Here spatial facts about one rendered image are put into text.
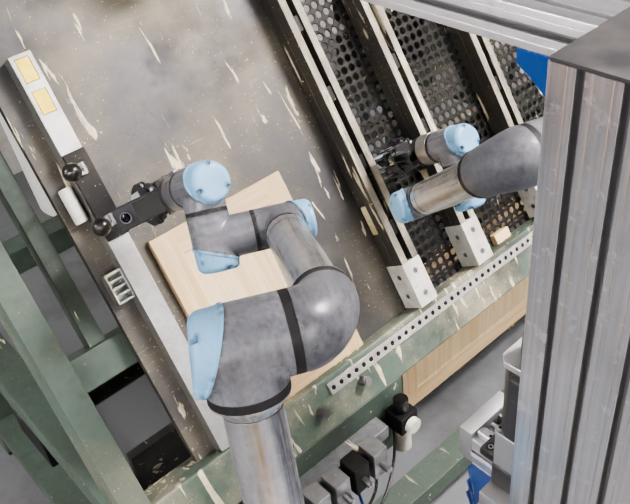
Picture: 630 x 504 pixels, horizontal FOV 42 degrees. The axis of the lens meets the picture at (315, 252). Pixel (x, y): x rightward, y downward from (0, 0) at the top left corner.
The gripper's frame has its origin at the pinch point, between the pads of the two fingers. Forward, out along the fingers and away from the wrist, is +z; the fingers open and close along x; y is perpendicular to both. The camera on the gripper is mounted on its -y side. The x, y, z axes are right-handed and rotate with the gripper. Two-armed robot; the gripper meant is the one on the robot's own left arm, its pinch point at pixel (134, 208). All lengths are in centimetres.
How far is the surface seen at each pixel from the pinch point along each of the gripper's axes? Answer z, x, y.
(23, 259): 122, -4, 1
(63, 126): 8.2, 21.3, -2.2
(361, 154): 5, -15, 61
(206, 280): 10.5, -22.4, 10.9
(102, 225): -3.7, 0.2, -8.7
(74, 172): -3.7, 11.6, -8.5
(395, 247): 5, -39, 58
